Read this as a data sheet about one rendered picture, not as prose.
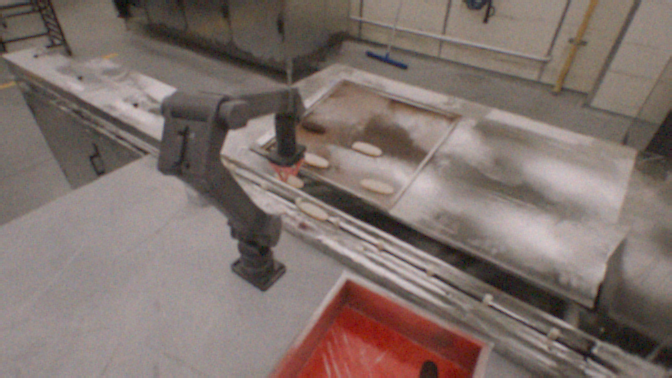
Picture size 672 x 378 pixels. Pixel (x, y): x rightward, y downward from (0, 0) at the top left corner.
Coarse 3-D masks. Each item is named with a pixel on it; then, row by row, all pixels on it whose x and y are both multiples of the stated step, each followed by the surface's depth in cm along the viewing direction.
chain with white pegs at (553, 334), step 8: (232, 168) 122; (240, 176) 123; (256, 184) 120; (264, 184) 116; (272, 192) 117; (288, 200) 114; (296, 200) 110; (336, 224) 104; (408, 264) 96; (424, 272) 94; (432, 272) 92; (440, 280) 92; (456, 288) 91; (472, 296) 89; (488, 296) 85; (488, 304) 86; (504, 312) 86; (552, 328) 80; (552, 336) 80; (576, 352) 79
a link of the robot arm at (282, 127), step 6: (276, 120) 93; (282, 120) 94; (288, 120) 93; (294, 120) 94; (276, 126) 95; (282, 126) 94; (288, 126) 94; (294, 126) 95; (276, 132) 96; (282, 132) 95; (288, 132) 95; (294, 132) 96; (282, 138) 96
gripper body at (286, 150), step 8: (296, 136) 98; (280, 144) 97; (288, 144) 97; (296, 144) 100; (272, 152) 101; (280, 152) 99; (288, 152) 99; (296, 152) 101; (280, 160) 98; (288, 160) 98
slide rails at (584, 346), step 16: (224, 160) 128; (256, 176) 121; (288, 192) 115; (320, 208) 110; (352, 224) 105; (384, 240) 101; (416, 256) 97; (448, 272) 93; (448, 288) 89; (464, 288) 90; (480, 304) 86; (496, 304) 86; (512, 320) 83; (528, 320) 83; (544, 336) 80; (560, 336) 81
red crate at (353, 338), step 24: (360, 312) 86; (336, 336) 82; (360, 336) 82; (384, 336) 82; (312, 360) 77; (336, 360) 78; (360, 360) 78; (384, 360) 78; (408, 360) 78; (432, 360) 78
